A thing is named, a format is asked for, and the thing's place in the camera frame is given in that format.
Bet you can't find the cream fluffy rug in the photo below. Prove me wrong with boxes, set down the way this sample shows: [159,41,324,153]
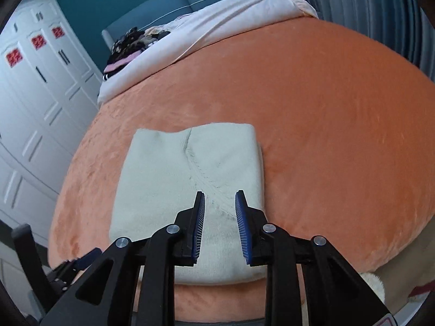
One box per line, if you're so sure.
[360,272,386,302]

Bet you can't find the cream knit cardigan red buttons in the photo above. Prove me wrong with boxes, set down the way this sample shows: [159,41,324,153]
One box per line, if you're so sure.
[109,123,265,286]

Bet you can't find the white panelled wardrobe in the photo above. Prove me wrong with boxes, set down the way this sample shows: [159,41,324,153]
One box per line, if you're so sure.
[1,0,102,246]

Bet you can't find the dark clothes pile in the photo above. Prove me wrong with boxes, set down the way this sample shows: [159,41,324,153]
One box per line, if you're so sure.
[102,27,170,81]

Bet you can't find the white folded duvet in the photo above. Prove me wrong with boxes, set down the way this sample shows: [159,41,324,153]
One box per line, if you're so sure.
[97,0,318,106]

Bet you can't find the orange plush bed blanket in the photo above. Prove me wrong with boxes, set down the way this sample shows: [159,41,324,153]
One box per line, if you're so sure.
[47,16,435,323]

